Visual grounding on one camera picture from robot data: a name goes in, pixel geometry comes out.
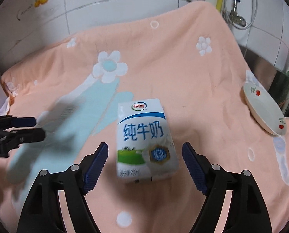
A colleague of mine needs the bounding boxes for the metal water valve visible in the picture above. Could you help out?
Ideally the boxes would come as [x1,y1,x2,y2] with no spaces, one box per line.
[222,10,247,29]

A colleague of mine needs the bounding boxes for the white and blue milk carton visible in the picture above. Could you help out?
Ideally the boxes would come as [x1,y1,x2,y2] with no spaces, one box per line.
[116,98,179,184]

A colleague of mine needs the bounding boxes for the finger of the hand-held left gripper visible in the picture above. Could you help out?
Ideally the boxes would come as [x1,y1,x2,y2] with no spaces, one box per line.
[7,128,46,148]
[0,116,37,131]

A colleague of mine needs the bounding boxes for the peach flower-print towel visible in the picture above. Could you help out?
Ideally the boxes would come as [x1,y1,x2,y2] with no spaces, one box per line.
[0,0,289,233]

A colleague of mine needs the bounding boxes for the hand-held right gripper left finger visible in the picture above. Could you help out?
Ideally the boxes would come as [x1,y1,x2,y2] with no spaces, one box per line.
[17,142,109,233]

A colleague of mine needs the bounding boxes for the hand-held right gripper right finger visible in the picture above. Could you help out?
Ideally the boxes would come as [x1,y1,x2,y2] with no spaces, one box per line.
[182,142,273,233]

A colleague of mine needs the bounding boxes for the white dish with red flowers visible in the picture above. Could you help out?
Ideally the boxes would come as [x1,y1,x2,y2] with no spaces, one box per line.
[243,83,288,136]

